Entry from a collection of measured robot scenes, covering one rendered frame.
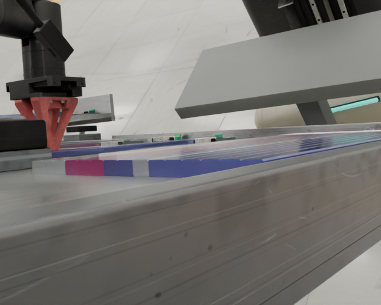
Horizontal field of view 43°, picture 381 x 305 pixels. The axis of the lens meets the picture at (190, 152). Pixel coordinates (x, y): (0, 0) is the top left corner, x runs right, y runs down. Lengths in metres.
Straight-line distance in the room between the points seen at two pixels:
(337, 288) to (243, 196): 1.31
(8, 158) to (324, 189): 0.31
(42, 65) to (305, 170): 0.52
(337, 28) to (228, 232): 1.09
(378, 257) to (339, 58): 0.62
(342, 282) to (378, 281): 0.10
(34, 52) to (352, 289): 1.08
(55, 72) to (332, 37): 0.72
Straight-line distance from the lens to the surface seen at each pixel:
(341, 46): 1.18
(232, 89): 1.21
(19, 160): 0.48
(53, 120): 0.74
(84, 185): 0.30
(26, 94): 0.70
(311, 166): 0.24
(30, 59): 0.71
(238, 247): 0.18
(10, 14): 0.66
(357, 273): 1.50
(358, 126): 0.78
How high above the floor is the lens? 1.27
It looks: 37 degrees down
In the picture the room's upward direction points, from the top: 36 degrees counter-clockwise
